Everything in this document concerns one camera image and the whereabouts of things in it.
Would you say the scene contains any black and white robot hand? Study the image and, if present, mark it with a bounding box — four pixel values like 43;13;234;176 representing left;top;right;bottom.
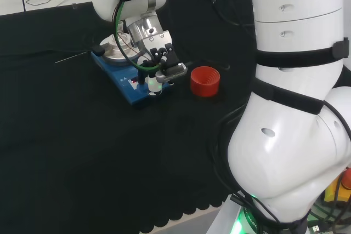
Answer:
136;55;166;98

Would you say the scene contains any heater with blue base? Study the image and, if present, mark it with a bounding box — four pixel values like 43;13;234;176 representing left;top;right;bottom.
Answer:
90;33;174;107

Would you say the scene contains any red ribbed plastic cup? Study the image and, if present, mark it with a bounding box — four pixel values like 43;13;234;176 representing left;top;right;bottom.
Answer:
190;66;221;99

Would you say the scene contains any clear round-bottom flask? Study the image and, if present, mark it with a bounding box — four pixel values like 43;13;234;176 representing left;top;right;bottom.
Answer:
113;20;132;44

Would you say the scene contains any black knob with thin probe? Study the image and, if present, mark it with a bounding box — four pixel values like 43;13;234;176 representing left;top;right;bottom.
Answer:
54;44;106;64

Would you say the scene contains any black bench cloth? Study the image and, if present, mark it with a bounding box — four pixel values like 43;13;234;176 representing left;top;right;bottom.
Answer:
0;0;264;234

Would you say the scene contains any yellow stop button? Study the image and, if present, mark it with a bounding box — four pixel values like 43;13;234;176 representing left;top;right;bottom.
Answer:
323;167;351;204

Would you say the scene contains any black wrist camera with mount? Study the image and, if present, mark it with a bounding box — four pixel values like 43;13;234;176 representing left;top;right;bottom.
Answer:
149;43;188;85

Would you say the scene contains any green cable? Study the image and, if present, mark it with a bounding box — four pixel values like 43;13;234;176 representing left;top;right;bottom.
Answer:
105;0;163;72

